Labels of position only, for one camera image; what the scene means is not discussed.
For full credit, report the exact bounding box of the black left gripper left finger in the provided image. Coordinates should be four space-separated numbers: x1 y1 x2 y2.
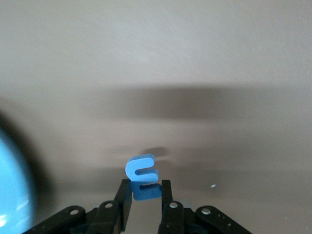
24 178 134 234

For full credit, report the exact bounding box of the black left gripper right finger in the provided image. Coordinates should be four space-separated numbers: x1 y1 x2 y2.
157 179 254 234

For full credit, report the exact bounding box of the blue foam letter m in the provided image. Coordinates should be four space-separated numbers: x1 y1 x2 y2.
125 154 162 202

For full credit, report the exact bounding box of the blue plate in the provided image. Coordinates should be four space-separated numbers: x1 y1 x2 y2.
0 126 37 234

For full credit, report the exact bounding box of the brown table cover sheet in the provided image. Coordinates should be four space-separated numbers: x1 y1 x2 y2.
0 0 312 234

